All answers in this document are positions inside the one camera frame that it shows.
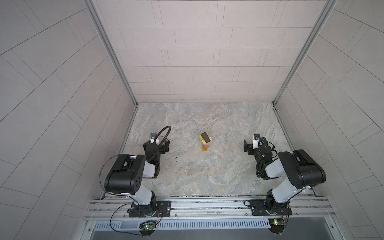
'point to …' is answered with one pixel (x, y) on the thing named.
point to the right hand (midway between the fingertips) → (252, 138)
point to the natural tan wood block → (204, 142)
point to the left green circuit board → (147, 226)
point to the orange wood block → (205, 150)
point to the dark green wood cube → (204, 148)
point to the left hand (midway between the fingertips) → (160, 136)
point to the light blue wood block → (208, 144)
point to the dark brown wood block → (205, 137)
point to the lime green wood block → (200, 137)
